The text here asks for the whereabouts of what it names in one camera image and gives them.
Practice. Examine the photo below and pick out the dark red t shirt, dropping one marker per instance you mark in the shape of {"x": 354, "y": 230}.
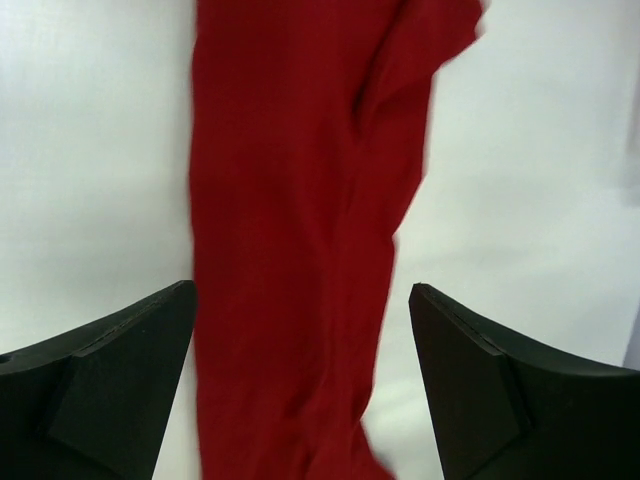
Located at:
{"x": 307, "y": 150}

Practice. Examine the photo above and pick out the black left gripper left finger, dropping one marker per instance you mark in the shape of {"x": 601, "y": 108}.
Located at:
{"x": 94, "y": 402}

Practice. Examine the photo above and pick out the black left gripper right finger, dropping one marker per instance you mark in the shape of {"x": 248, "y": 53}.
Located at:
{"x": 505, "y": 406}

